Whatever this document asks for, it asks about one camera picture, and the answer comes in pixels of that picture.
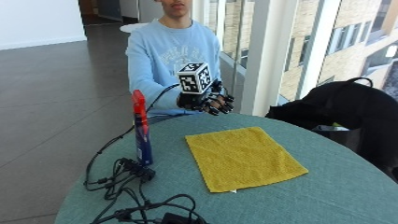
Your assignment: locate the white marker cube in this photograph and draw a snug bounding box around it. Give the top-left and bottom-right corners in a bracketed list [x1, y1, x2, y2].
[177, 62, 215, 95]

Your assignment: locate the yellow cloth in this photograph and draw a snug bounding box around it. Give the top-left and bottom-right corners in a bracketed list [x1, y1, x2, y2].
[184, 126, 310, 194]

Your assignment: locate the the person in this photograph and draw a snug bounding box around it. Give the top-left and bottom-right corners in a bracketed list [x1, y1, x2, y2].
[125, 0, 223, 118]

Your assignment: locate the blue spray bottle red cap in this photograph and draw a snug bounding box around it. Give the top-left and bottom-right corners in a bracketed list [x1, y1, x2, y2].
[131, 89, 155, 166]

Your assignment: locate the black backpack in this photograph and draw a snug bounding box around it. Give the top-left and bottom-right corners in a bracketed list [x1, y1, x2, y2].
[265, 77, 398, 181]

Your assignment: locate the white round table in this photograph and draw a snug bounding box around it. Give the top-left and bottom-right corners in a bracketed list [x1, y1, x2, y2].
[119, 21, 151, 34]

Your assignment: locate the black power adapter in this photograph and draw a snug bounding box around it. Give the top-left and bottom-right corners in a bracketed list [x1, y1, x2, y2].
[161, 212, 197, 224]

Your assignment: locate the black cable bundle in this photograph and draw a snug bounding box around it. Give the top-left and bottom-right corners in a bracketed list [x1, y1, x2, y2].
[83, 83, 209, 224]

